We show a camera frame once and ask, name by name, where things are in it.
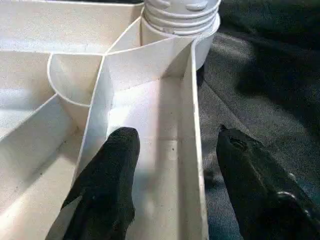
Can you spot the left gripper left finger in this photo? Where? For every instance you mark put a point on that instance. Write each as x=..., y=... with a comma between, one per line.
x=107, y=180

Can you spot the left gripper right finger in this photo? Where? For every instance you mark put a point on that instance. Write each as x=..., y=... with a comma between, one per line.
x=257, y=190

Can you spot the white plastic table top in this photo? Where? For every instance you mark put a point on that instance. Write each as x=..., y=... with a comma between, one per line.
x=37, y=37

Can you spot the white plastic table leg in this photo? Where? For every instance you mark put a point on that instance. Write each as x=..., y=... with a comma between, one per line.
x=175, y=15

